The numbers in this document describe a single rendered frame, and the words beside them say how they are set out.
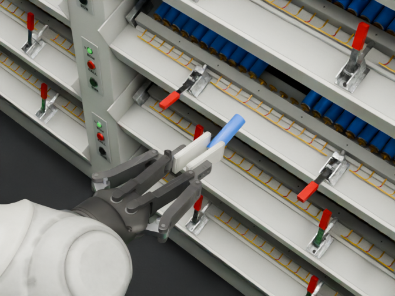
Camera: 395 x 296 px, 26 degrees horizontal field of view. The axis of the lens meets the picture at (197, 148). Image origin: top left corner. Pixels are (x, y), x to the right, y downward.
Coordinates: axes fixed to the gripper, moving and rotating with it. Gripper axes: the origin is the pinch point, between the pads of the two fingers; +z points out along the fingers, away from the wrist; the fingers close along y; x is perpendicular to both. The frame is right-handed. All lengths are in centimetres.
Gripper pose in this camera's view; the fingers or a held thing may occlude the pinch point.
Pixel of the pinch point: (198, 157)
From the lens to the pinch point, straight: 113.8
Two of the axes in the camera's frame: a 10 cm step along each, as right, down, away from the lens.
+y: 7.4, 5.1, -4.4
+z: 6.6, -4.7, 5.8
